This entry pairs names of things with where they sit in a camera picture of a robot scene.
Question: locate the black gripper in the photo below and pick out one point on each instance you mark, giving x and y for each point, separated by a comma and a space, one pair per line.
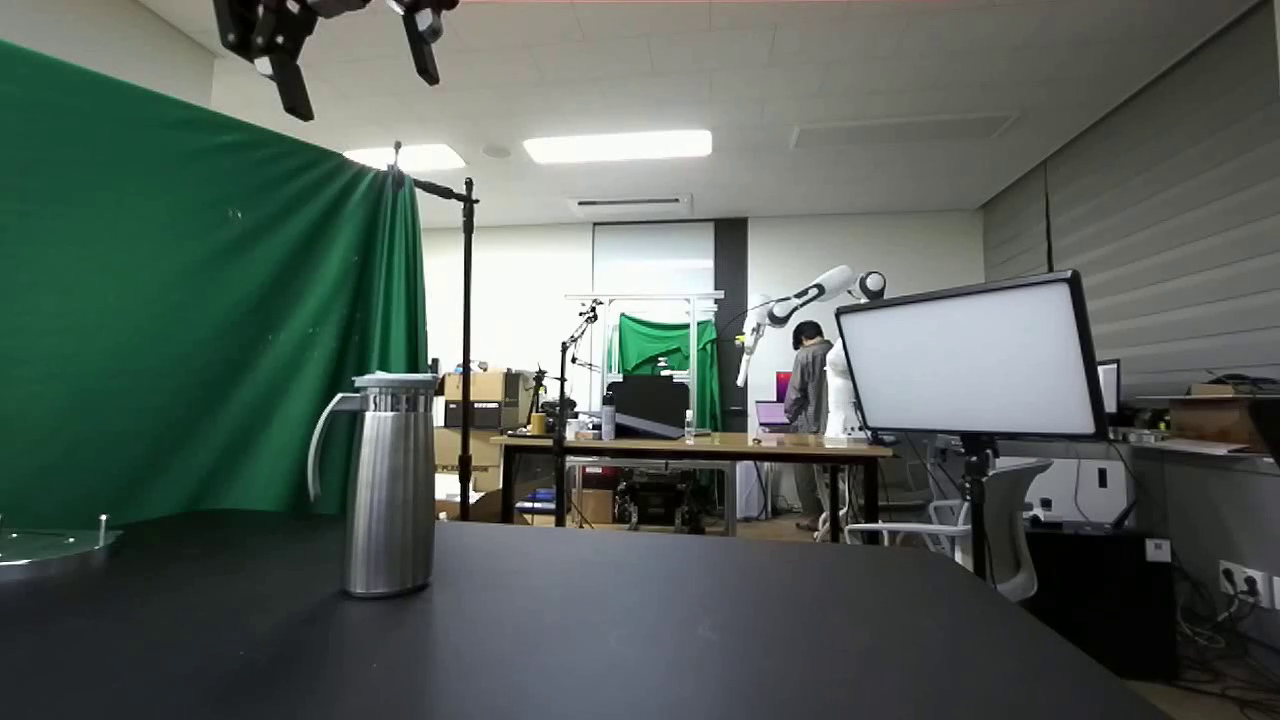
341, 6

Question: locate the stainless steel thermos white lid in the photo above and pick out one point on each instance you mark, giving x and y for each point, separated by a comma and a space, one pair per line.
389, 484

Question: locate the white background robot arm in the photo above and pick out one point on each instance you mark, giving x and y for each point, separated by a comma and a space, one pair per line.
800, 302

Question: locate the small ceiling light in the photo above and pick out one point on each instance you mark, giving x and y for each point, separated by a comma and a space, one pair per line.
419, 156

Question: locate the large rectangular ceiling light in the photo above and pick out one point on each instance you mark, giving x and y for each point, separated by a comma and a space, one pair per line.
618, 144

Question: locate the ceiling air vent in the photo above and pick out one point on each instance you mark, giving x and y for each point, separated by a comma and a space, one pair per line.
630, 204

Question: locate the black backdrop stand pole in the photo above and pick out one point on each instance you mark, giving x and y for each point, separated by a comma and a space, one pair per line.
467, 347

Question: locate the green backdrop cloth large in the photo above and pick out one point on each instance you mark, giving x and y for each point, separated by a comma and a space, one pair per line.
172, 332

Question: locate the stacked cardboard boxes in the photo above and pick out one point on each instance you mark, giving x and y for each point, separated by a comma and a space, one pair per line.
484, 386

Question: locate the small green backdrop cloth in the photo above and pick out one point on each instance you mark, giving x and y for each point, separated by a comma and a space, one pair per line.
652, 347

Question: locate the black box on wooden table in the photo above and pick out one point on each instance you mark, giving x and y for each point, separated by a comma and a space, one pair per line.
651, 406

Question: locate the long wooden table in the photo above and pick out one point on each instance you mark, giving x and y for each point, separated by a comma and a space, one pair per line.
693, 448

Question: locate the person in grey top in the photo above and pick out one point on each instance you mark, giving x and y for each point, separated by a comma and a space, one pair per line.
805, 386

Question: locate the large computer monitor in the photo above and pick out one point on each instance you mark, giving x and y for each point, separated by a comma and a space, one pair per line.
969, 358

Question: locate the black monitor stand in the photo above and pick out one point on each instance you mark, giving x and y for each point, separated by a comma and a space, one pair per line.
981, 506

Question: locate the white office chair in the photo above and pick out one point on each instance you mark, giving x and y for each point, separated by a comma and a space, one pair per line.
1013, 534

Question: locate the small background monitor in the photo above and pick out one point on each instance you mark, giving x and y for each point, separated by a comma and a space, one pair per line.
1111, 386

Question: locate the grey window blinds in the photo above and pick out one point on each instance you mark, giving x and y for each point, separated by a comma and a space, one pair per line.
1175, 224

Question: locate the white device box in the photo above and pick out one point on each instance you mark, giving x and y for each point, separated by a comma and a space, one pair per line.
1081, 489

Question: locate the black computer tower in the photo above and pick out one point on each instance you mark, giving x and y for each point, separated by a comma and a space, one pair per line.
1101, 601

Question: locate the brown cardboard box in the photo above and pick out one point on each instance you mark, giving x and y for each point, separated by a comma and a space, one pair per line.
1221, 417

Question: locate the wall power outlet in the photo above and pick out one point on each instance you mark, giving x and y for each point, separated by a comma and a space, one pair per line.
1241, 582

